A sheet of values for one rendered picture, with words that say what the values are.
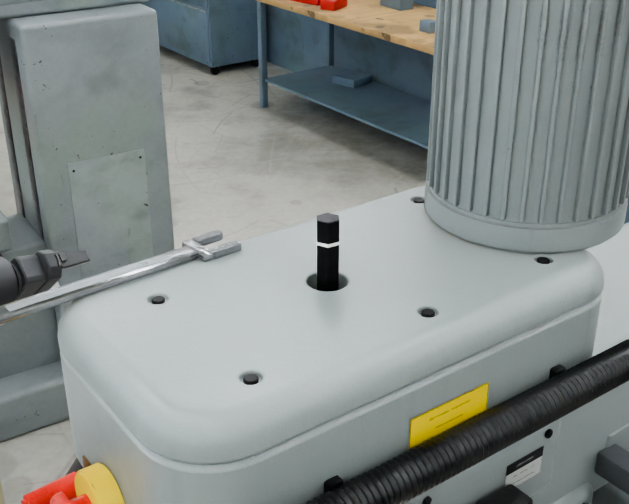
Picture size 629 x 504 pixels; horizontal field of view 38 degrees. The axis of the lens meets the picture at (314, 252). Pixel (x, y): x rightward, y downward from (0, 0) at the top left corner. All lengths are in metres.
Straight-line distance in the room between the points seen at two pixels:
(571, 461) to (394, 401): 0.34
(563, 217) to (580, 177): 0.04
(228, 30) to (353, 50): 1.23
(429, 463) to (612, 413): 0.35
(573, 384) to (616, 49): 0.29
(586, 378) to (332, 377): 0.27
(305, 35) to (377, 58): 0.96
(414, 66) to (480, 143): 6.22
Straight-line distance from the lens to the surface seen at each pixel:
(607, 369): 0.89
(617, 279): 1.14
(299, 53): 8.24
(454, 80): 0.86
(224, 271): 0.83
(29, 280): 1.57
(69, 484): 0.90
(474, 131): 0.85
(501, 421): 0.80
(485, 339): 0.78
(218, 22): 8.17
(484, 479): 0.90
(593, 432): 1.04
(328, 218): 0.78
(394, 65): 7.24
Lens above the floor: 2.28
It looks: 27 degrees down
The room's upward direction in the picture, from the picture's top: straight up
